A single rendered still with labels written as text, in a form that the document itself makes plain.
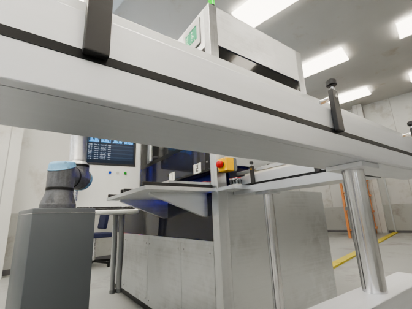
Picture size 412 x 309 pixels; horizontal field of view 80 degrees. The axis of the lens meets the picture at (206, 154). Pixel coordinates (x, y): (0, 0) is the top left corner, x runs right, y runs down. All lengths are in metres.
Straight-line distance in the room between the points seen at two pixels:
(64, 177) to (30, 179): 3.80
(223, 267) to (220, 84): 1.12
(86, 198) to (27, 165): 3.09
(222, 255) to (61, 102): 1.18
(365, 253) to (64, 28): 0.69
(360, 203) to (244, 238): 0.86
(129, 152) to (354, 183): 1.82
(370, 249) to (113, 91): 0.63
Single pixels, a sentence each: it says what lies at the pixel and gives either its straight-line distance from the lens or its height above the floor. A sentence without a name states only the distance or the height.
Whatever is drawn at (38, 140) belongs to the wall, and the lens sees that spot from 5.27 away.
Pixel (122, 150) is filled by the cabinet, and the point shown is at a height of 1.30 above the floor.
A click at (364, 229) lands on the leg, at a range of 0.70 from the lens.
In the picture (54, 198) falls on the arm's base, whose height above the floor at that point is 0.84.
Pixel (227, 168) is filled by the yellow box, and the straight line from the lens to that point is 1.29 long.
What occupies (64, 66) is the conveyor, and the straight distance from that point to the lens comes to 0.27.
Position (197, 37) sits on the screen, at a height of 1.92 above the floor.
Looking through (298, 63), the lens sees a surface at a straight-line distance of 2.40.
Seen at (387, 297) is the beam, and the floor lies 0.55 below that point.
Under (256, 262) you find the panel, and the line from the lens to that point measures 1.52.
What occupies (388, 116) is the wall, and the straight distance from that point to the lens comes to 10.79.
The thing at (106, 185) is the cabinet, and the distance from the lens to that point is 2.15.
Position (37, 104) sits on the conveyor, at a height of 0.84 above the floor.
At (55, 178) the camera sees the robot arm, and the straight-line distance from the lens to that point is 1.32.
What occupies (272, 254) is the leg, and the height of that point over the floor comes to 0.54.
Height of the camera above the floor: 0.73
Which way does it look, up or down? 14 degrees up
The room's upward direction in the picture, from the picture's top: 2 degrees counter-clockwise
